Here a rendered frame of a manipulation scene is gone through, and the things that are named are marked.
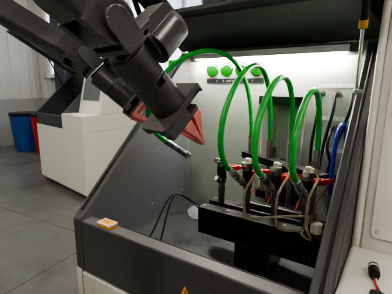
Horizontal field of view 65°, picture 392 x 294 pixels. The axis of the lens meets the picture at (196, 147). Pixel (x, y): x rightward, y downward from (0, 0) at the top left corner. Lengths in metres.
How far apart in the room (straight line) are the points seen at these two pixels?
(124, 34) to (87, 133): 3.22
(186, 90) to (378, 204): 0.49
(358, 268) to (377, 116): 0.33
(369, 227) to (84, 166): 3.21
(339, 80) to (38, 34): 0.82
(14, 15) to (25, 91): 7.27
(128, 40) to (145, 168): 0.73
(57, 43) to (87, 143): 2.87
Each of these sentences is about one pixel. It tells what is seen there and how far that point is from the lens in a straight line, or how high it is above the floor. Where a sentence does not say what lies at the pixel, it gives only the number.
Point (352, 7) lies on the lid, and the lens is 0.97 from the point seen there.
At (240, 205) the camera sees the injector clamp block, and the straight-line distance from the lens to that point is 0.92.
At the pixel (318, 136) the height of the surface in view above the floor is 1.20.
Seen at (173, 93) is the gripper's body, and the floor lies 1.32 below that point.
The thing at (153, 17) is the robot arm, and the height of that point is 1.42.
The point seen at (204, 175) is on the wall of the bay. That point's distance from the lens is 1.27.
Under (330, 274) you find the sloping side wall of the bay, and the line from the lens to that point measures 0.64.
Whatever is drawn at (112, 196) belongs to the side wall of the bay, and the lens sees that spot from 1.01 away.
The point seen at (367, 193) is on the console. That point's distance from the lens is 0.78.
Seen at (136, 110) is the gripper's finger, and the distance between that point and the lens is 0.79.
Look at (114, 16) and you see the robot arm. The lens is 0.41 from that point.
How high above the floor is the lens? 1.33
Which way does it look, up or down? 12 degrees down
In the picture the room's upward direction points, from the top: straight up
